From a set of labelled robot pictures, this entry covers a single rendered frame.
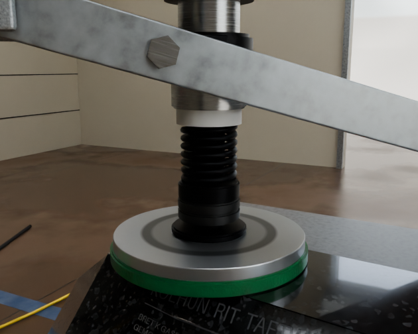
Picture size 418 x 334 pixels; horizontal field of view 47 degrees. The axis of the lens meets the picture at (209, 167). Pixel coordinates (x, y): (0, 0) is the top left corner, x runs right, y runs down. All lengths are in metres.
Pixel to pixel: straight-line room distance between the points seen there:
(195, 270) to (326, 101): 0.21
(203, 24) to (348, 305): 0.29
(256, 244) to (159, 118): 5.79
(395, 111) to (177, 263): 0.27
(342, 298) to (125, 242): 0.22
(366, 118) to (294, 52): 4.98
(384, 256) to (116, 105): 6.18
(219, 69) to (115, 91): 6.19
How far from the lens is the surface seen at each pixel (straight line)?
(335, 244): 0.60
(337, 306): 0.45
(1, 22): 0.42
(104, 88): 6.75
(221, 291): 0.45
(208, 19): 0.48
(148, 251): 0.49
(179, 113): 0.50
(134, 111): 6.48
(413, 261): 0.57
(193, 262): 0.46
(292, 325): 0.43
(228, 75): 0.45
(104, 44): 0.44
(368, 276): 0.52
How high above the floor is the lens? 1.08
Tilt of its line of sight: 12 degrees down
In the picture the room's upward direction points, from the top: straight up
